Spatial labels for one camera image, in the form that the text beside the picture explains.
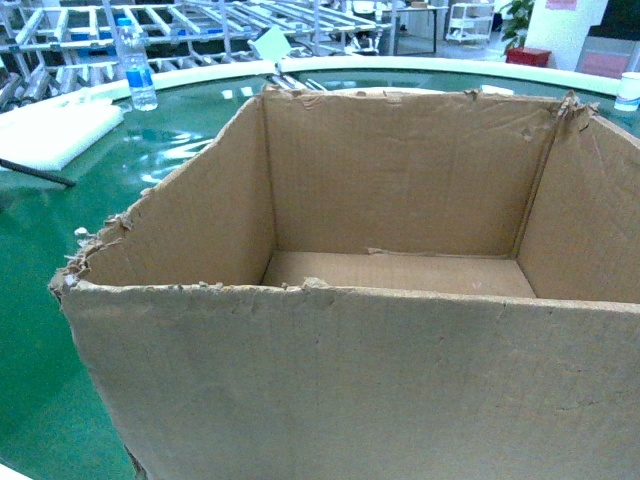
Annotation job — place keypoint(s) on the white wire cart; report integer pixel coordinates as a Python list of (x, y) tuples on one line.
[(470, 22)]

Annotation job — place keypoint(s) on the green potted plant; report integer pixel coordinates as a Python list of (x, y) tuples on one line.
[(515, 30)]

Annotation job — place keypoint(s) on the white paper cup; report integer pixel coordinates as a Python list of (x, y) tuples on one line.
[(628, 92)]

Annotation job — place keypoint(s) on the black rod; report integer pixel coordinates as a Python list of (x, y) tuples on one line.
[(36, 173)]

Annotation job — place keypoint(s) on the brown cardboard box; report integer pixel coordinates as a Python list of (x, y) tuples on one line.
[(375, 285)]

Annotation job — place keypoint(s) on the white foam block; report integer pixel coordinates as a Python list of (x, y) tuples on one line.
[(47, 138)]

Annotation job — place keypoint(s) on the white conveyor rim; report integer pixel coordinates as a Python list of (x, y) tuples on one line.
[(186, 95)]

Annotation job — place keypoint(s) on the clear plastic water bottle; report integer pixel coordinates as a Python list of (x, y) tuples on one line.
[(132, 55)]

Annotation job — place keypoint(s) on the metal roller rack shelving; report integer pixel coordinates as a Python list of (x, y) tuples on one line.
[(50, 48)]

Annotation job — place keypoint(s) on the red box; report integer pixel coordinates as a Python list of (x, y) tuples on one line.
[(528, 56)]

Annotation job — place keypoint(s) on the dark office desk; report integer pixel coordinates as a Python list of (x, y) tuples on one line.
[(417, 28)]

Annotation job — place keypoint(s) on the white paper sheet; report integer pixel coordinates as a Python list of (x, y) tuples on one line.
[(270, 45)]

